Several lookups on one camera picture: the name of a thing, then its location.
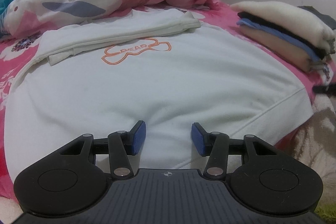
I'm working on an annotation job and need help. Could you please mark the tan folded garment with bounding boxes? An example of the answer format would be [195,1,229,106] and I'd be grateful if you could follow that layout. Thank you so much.
[239,25,322,72]

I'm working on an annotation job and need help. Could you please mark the black folded garment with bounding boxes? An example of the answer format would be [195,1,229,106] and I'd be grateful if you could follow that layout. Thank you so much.
[237,12,330,61]

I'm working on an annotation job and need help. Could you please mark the blue folded garment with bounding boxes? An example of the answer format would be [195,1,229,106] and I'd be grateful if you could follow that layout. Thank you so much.
[237,18,326,66]

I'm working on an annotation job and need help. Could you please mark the beige patterned fleece blanket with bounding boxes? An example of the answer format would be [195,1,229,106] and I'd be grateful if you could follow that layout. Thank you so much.
[276,95,335,206]

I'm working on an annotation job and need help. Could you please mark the grey folded garment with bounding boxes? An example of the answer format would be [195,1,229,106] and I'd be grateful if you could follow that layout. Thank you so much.
[298,6,336,30]

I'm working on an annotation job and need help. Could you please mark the cream folded garment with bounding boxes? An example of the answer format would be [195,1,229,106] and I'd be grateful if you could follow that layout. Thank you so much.
[231,1,335,55]

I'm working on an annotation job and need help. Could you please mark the white bear print sweatshirt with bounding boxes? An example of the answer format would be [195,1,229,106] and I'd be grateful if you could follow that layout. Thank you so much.
[3,8,314,183]

